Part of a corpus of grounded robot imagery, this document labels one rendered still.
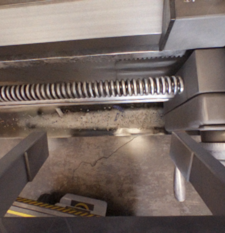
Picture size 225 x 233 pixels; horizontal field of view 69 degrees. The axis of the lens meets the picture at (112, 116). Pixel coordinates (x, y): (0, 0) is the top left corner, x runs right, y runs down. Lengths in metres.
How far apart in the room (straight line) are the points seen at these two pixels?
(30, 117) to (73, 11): 0.57
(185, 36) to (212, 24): 0.04
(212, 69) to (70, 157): 0.98
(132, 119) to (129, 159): 0.46
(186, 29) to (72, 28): 0.18
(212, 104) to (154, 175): 0.85
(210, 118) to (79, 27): 0.26
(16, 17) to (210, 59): 0.33
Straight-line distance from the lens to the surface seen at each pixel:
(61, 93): 0.39
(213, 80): 0.32
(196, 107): 0.31
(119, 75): 0.50
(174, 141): 0.16
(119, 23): 0.30
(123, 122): 0.67
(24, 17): 0.34
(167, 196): 1.16
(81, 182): 1.15
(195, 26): 0.28
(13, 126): 0.83
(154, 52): 0.36
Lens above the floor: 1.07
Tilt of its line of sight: 81 degrees down
